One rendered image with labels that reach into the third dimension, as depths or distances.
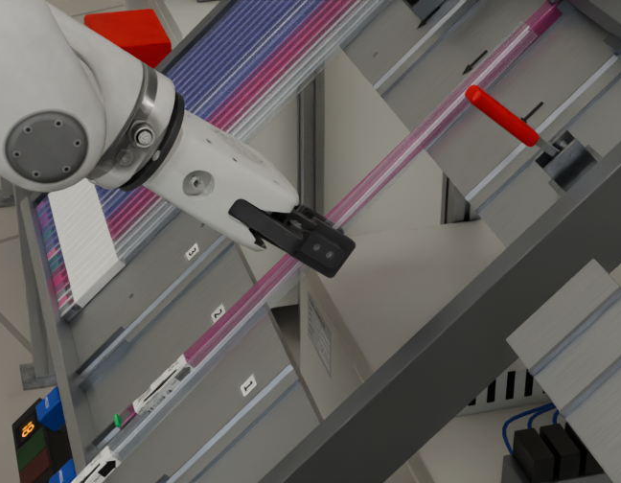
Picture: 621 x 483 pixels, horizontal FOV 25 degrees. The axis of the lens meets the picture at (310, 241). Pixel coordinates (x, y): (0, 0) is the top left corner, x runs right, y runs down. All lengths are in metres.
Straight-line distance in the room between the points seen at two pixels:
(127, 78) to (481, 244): 0.88
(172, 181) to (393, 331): 0.67
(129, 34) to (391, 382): 1.04
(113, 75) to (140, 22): 1.07
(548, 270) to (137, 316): 0.46
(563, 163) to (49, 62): 0.36
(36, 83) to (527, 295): 0.36
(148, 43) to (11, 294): 1.09
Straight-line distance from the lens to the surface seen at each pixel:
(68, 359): 1.29
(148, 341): 1.23
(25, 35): 0.77
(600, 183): 0.93
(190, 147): 0.89
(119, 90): 0.88
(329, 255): 0.98
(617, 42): 1.01
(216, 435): 1.07
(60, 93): 0.79
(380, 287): 1.60
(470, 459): 1.34
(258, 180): 0.91
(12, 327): 2.75
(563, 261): 0.95
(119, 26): 1.94
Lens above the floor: 1.43
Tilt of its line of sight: 29 degrees down
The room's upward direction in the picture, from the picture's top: straight up
